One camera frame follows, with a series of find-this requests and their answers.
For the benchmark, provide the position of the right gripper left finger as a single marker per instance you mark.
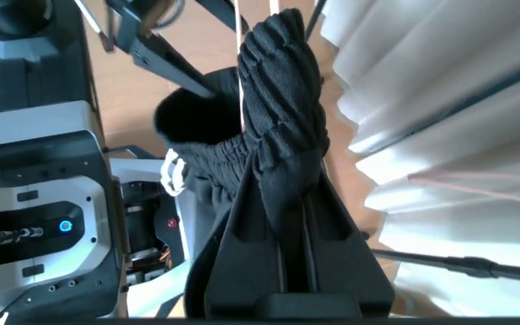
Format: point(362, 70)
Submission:
point(242, 271)

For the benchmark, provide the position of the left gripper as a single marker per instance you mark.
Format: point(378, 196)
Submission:
point(131, 31)

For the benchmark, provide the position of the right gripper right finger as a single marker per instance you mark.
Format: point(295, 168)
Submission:
point(350, 271)

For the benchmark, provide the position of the black shorts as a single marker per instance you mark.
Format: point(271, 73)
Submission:
point(282, 90)

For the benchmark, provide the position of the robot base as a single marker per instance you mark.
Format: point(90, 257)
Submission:
point(39, 122)

